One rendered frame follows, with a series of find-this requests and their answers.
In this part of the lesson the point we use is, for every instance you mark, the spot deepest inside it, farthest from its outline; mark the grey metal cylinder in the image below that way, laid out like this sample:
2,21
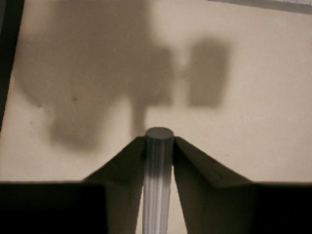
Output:
158,167

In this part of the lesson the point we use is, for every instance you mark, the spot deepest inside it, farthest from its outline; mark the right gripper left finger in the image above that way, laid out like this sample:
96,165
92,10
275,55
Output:
76,206

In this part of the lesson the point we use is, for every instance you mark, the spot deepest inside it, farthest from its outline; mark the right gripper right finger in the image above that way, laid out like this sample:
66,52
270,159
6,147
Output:
216,200

